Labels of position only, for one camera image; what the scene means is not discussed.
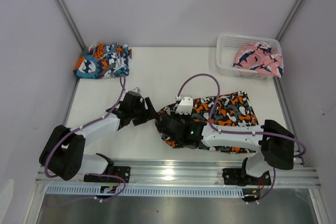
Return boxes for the white perforated plastic basket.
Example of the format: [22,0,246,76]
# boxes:
[216,34,282,80]

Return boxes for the pink white patterned shorts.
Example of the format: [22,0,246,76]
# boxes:
[233,41,284,78]

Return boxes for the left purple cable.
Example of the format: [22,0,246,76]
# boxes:
[44,76,127,206]

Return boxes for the blue orange patterned shorts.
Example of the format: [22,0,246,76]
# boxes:
[73,42,132,79]

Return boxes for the aluminium front rail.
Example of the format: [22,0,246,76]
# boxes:
[35,159,322,189]

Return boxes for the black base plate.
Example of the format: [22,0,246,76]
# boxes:
[83,166,131,183]
[222,168,272,187]

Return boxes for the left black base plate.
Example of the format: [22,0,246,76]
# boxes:
[83,166,131,183]

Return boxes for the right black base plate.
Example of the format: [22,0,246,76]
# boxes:
[222,168,272,187]

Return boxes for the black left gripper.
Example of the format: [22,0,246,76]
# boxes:
[130,98,159,126]

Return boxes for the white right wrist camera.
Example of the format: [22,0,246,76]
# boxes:
[175,95,194,115]

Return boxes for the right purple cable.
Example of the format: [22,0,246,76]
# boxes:
[177,73,307,204]

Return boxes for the purple cable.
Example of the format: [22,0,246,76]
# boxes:
[44,76,127,206]
[177,73,307,204]

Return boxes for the white slotted cable duct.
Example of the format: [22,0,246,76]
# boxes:
[46,185,244,198]

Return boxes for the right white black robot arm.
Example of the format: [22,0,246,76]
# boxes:
[156,113,295,184]

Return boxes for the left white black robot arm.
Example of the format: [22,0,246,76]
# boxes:
[39,91,157,182]

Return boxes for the right aluminium frame post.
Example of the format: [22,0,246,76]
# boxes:
[276,0,306,41]

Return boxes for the orange camouflage shorts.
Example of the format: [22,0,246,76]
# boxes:
[157,91,259,154]

